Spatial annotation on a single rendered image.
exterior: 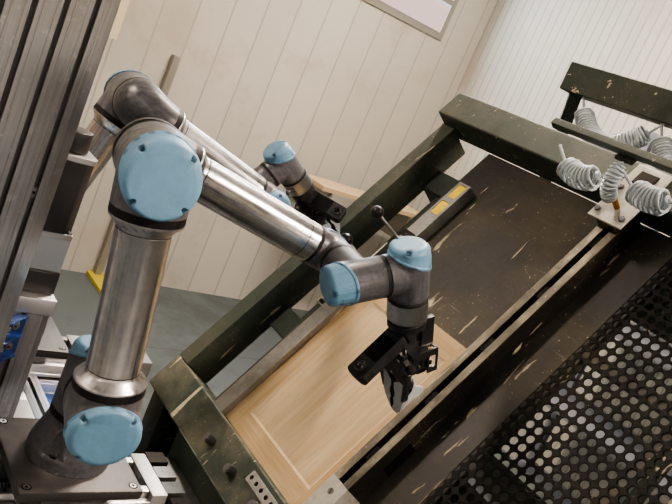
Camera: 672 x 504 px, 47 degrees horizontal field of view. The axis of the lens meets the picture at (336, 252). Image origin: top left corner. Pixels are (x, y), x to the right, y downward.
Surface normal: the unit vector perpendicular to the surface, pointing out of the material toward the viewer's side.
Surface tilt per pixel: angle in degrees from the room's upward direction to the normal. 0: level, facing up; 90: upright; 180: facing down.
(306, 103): 90
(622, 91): 90
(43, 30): 90
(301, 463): 58
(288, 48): 90
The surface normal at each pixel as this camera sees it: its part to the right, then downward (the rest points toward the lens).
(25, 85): 0.52, 0.41
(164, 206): 0.37, 0.23
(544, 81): -0.76, -0.18
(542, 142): -0.43, -0.64
